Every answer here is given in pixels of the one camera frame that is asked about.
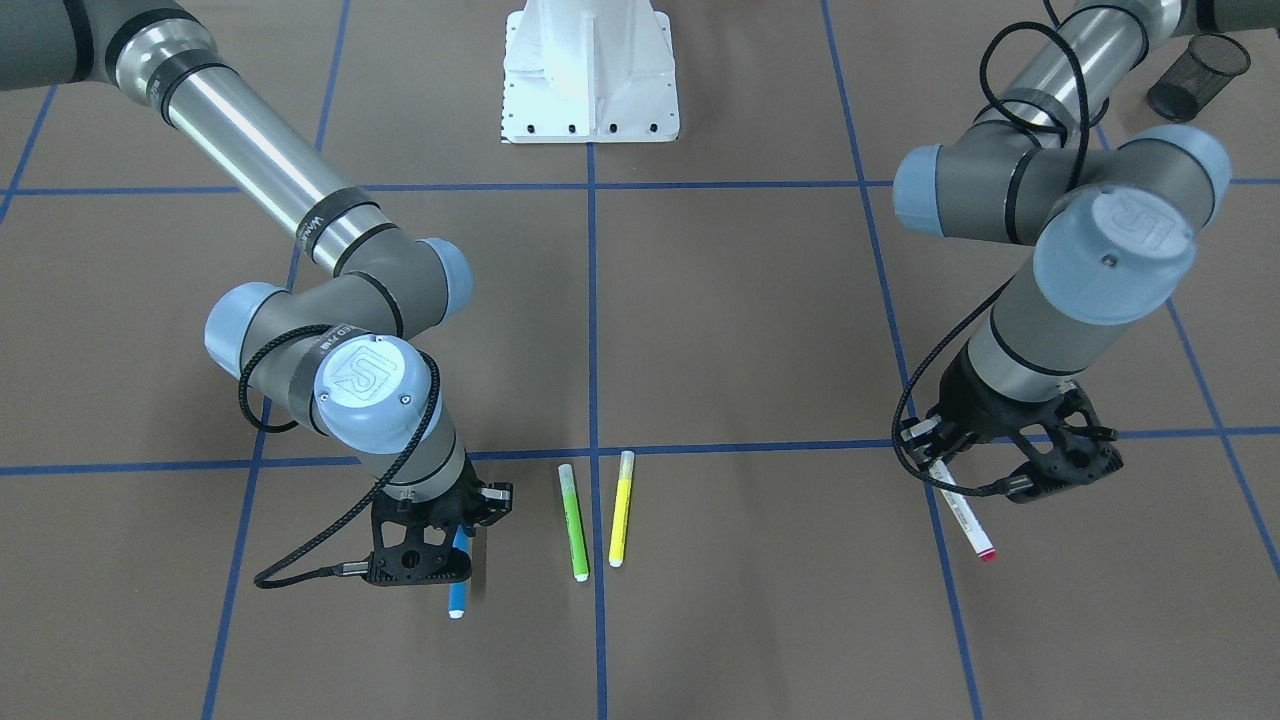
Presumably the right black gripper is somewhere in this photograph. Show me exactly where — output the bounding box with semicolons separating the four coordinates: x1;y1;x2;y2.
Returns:
399;480;515;605

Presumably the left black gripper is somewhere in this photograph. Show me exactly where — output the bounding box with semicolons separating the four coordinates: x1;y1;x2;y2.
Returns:
899;352;1080;473

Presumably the blue highlighter pen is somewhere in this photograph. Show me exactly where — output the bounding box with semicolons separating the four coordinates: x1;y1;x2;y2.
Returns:
447;524;472;620

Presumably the red capped white marker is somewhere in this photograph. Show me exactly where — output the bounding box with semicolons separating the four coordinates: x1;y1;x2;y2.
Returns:
929;460;997;562

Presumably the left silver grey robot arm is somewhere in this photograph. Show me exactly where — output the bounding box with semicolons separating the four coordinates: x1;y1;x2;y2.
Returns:
892;1;1277;483

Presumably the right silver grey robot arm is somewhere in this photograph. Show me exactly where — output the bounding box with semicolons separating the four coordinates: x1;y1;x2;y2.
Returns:
3;1;513;589

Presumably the green highlighter pen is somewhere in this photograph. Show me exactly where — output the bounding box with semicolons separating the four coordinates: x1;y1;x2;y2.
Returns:
557;462;590;583

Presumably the yellow highlighter pen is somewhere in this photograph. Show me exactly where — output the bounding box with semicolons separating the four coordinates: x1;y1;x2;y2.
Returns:
608;448;636;568

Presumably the far black mesh pen cup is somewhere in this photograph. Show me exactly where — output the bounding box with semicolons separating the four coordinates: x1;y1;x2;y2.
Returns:
1146;33;1252;123

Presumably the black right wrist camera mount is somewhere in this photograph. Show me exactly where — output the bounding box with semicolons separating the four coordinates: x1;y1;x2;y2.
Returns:
364;495;472;587

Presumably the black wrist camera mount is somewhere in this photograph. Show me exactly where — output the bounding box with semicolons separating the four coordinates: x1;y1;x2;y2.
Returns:
364;495;472;587
1002;380;1124;503

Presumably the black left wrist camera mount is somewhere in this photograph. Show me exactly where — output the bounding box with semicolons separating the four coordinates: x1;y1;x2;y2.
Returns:
1002;380;1124;503

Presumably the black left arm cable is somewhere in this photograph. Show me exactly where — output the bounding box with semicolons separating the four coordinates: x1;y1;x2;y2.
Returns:
890;0;1093;498

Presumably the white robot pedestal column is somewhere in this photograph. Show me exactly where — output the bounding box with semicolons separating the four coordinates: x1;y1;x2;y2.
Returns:
500;1;681;143

